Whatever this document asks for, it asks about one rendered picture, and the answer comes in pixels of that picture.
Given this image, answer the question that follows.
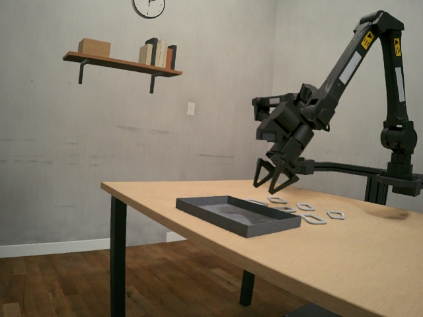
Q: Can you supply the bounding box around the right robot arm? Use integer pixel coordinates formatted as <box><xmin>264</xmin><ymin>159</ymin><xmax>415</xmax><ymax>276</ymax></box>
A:
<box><xmin>252</xmin><ymin>83</ymin><xmax>317</xmax><ymax>122</ymax></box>

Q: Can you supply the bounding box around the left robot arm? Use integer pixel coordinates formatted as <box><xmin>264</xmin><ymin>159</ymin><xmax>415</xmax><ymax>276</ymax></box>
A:
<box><xmin>256</xmin><ymin>10</ymin><xmax>419</xmax><ymax>181</ymax></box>

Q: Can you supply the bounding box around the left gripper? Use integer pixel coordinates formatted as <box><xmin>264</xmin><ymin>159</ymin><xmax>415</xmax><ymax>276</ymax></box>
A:
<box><xmin>253</xmin><ymin>143</ymin><xmax>304</xmax><ymax>195</ymax></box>

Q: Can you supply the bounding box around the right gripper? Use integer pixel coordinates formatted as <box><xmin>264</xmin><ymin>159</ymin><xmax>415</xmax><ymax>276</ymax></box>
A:
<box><xmin>322</xmin><ymin>122</ymin><xmax>330</xmax><ymax>132</ymax></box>

